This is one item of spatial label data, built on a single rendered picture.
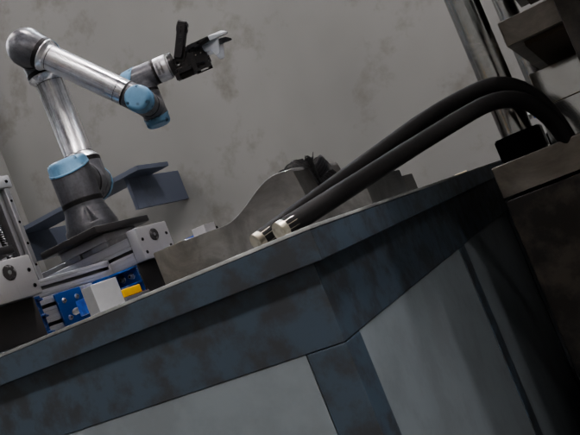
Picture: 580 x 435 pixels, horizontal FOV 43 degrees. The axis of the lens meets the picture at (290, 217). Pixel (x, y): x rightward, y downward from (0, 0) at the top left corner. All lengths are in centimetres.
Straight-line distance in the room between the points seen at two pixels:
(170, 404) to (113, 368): 9
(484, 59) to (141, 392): 89
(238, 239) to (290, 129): 353
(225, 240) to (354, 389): 77
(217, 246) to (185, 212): 400
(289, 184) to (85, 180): 84
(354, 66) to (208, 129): 118
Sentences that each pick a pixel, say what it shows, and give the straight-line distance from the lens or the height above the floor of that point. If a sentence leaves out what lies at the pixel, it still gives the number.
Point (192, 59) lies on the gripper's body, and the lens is 227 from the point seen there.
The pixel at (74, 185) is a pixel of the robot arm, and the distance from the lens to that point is 214.
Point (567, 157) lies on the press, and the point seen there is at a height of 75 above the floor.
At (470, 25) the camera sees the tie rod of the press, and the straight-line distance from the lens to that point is 148.
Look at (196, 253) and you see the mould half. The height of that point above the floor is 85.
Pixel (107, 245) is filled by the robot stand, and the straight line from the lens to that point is 207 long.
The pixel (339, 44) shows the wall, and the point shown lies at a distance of 487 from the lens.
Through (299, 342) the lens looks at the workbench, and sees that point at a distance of 82.
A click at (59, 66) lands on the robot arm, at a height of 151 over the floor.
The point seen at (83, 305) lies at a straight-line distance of 131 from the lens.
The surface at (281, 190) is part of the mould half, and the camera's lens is 146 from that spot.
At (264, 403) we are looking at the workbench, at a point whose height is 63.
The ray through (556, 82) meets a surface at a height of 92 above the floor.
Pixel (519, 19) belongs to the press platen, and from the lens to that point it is 153.
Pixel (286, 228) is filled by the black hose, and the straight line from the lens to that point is 103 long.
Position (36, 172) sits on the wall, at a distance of 646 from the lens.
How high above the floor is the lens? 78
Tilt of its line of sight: 2 degrees up
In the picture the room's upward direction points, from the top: 22 degrees counter-clockwise
